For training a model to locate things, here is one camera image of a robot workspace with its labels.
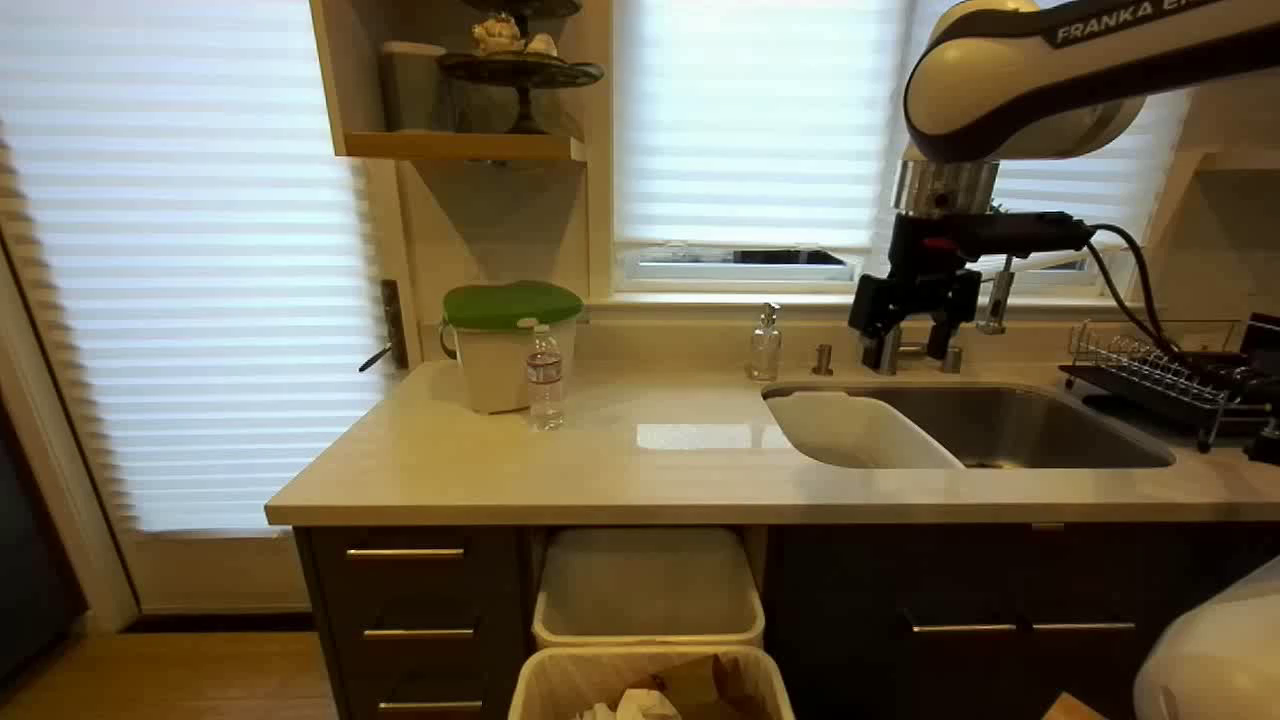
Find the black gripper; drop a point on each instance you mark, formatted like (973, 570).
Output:
(938, 250)

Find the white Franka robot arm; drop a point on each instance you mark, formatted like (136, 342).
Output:
(1066, 82)

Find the dark drawer cabinet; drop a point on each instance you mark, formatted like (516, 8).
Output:
(414, 594)

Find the small chrome sink fitting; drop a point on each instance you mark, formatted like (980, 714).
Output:
(824, 363)

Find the white plastic wash basin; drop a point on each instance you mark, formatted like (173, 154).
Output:
(854, 433)

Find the dark sink cabinet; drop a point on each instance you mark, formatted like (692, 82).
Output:
(854, 587)

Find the empty white bin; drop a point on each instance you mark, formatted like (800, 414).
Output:
(646, 582)

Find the clear plastic water bottle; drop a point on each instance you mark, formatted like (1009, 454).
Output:
(547, 381)

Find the white container green lid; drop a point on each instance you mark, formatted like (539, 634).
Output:
(505, 347)

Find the brown cardboard piece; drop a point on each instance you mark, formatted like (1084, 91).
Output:
(1068, 710)

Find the black cake stand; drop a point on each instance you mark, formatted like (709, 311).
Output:
(521, 68)

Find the white decor on stand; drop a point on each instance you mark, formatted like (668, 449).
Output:
(502, 34)

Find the grey canister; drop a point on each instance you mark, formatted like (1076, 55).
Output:
(411, 85)

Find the large white door blind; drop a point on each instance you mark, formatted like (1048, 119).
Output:
(187, 267)

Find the wooden wall shelf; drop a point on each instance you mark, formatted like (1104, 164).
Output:
(454, 145)

